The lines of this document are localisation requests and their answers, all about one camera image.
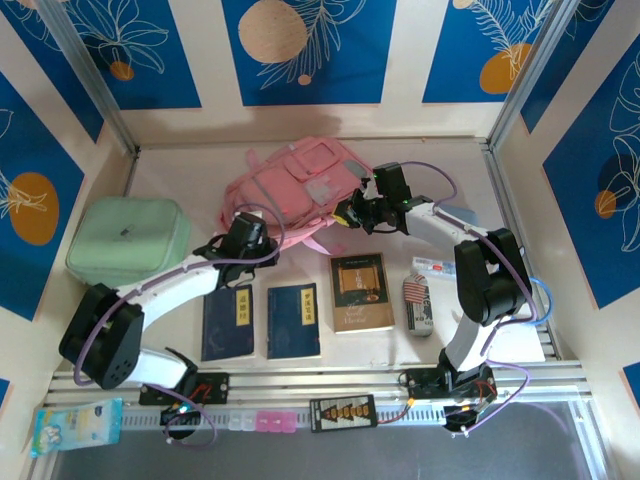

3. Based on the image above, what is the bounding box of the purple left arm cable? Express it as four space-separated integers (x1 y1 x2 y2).
73 203 286 447

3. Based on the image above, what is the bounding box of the navy book yellow label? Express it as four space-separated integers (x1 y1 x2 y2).
201 283 257 362
266 283 322 361

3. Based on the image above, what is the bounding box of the pink backpack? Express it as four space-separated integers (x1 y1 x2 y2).
214 137 381 256

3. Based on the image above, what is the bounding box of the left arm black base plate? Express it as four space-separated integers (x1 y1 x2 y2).
138 372 231 406

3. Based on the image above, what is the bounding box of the white paper sheet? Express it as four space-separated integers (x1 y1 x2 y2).
487 324 547 365

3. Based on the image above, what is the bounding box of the black power distribution board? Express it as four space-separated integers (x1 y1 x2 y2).
309 394 377 432

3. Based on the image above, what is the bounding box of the red power wire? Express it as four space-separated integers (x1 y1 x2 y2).
374 397 416 424

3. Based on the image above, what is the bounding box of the aluminium side rail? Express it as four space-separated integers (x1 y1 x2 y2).
483 144 564 361

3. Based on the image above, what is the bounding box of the blue wet wipes pack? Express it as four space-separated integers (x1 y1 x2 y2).
30 398 124 459

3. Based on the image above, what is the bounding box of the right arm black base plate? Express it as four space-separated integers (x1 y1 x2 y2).
403 367 499 401

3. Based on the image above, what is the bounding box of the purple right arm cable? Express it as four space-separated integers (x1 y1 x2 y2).
407 160 541 439

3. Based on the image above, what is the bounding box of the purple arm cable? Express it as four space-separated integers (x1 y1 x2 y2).
407 160 541 439
73 203 286 447

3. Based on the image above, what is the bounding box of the brown book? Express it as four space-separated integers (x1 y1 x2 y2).
329 253 395 335

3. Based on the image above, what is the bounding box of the aluminium mounting rail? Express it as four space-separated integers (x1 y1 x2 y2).
42 367 594 409

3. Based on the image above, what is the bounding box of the blue-grey fabric case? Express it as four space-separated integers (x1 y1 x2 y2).
442 203 477 230

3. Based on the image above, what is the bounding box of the aluminium frame post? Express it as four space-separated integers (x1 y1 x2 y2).
37 0 141 156
487 0 586 151

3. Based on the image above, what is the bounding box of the mint green storage bag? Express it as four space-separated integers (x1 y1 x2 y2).
65 197 192 290

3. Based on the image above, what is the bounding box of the striped black white pencil case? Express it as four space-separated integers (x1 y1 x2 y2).
402 273 436 339

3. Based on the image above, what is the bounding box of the blue cable loop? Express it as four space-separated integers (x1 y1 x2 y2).
519 277 554 327

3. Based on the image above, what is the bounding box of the grey slotted cable duct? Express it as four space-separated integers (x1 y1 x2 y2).
119 405 447 432

